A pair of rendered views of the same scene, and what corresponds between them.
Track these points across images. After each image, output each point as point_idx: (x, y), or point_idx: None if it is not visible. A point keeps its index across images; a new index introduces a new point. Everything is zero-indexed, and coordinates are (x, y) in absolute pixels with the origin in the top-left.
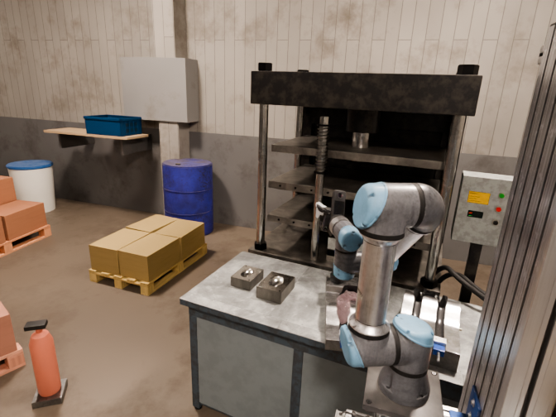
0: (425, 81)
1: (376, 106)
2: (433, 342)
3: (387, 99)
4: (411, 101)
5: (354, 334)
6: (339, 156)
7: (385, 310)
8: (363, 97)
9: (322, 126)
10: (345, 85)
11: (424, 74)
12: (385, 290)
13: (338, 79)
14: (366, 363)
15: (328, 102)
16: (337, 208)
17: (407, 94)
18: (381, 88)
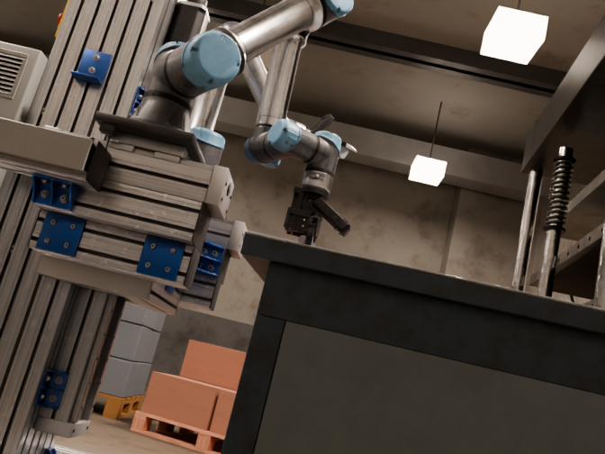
0: (602, 23)
1: (573, 93)
2: (200, 138)
3: (580, 76)
4: (592, 59)
5: None
6: (579, 200)
7: (194, 117)
8: (569, 91)
9: (554, 159)
10: (562, 91)
11: (602, 17)
12: (197, 100)
13: (560, 88)
14: None
15: (552, 122)
16: (315, 126)
17: (591, 54)
18: (578, 68)
